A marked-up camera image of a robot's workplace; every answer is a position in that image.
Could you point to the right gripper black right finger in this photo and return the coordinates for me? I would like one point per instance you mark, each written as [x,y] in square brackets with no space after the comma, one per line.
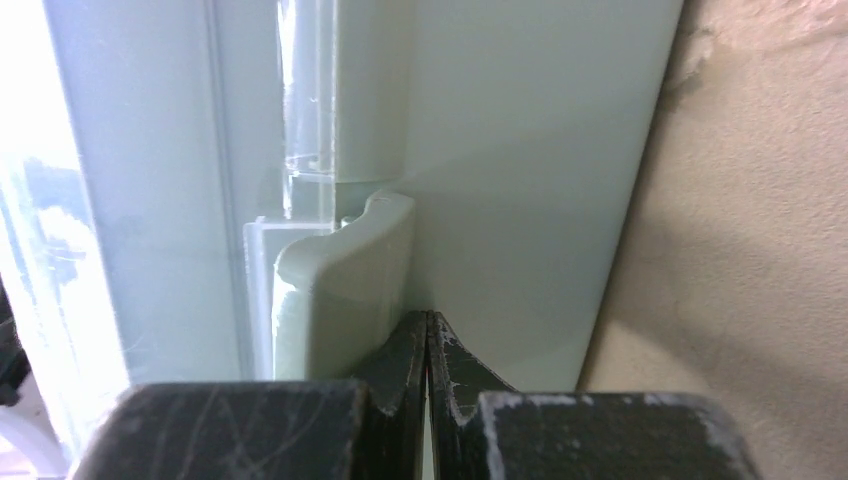
[483,428]

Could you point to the translucent green tool box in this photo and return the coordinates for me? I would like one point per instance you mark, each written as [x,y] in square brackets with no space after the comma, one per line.
[252,191]

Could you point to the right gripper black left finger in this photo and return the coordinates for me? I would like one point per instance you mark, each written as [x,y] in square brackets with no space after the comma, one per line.
[366,426]

